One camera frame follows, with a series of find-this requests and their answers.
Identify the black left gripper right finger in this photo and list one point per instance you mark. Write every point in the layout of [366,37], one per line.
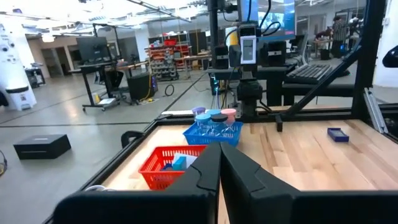
[239,177]

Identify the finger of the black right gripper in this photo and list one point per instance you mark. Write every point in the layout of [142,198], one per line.
[235,56]
[259,53]

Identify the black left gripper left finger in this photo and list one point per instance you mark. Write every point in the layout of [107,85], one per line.
[202,177]

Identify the teal digital timer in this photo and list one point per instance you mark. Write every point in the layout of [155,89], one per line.
[179,163]

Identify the blue digital timer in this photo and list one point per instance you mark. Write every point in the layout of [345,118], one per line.
[166,167]

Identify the navy blue sand hourglass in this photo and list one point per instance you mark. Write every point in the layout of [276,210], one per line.
[219,118]

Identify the purple sand hourglass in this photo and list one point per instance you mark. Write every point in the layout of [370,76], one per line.
[199,110]

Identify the black digital timer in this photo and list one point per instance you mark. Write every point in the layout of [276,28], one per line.
[338,134]

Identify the yellow and white poster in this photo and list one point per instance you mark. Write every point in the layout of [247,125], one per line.
[231,37]

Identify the black lit computer tower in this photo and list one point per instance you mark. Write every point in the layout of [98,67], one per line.
[216,85]

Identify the black vertical monitor pole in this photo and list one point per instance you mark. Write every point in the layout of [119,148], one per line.
[213,25]

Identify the blue plastic basket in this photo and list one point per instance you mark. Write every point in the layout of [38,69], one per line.
[199,138]

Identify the black keyboard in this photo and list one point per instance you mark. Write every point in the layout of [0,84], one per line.
[308,73]

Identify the large blue display screen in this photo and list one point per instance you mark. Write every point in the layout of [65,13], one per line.
[287,15]

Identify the red plastic basket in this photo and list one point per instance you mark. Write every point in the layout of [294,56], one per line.
[155,180]

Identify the person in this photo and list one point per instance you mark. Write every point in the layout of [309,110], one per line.
[323,34]
[337,34]

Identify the dark grey side desk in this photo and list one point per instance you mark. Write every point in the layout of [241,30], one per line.
[326,89]

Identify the red parts shelf rack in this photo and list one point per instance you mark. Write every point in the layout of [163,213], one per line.
[164,56]

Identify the black overhead light bar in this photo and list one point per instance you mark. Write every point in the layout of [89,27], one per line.
[161,11]

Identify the black equipment cabinet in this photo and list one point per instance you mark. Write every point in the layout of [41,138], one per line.
[141,87]

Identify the silver aluminium extrusion bar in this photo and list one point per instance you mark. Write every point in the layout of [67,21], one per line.
[374,109]

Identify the black computer monitor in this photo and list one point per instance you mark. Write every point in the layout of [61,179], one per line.
[92,48]

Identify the black mobile standing desk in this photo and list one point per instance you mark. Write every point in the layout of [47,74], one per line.
[88,84]

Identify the black floor box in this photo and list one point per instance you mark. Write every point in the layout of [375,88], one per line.
[42,146]

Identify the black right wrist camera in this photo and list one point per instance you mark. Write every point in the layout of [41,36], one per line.
[247,30]

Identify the small black bracket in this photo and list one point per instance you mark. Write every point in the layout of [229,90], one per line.
[132,132]

